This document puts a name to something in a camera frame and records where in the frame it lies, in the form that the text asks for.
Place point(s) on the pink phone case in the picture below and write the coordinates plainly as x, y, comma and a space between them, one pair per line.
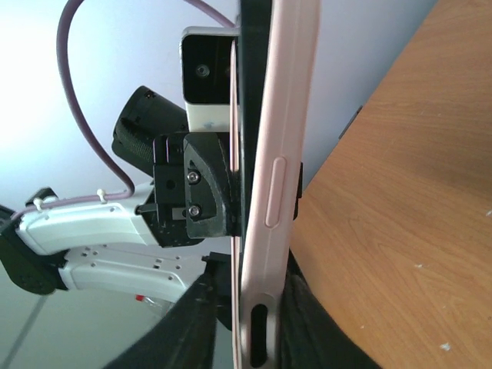
259, 269

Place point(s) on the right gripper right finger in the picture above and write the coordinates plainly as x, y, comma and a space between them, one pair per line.
309, 337

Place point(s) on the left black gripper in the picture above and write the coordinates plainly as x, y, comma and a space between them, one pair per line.
194, 193

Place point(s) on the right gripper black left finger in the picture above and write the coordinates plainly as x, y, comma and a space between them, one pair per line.
185, 336

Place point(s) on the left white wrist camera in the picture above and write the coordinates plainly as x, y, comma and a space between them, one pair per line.
205, 70

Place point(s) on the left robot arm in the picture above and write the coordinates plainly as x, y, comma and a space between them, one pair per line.
146, 241

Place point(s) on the black phone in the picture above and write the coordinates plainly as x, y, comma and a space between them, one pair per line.
254, 23

